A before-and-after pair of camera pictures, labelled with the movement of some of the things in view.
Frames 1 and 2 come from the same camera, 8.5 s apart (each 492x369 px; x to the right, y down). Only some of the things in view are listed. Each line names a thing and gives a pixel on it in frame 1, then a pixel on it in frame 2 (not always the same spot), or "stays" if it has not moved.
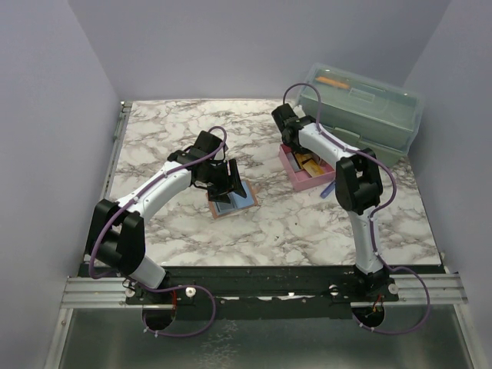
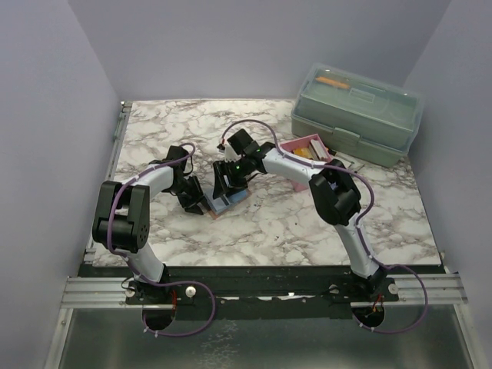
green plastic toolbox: x=364 y=112 stays
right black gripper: x=300 y=150 to x=221 y=169
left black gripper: x=232 y=181 to x=197 y=195
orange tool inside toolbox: x=332 y=82 stays
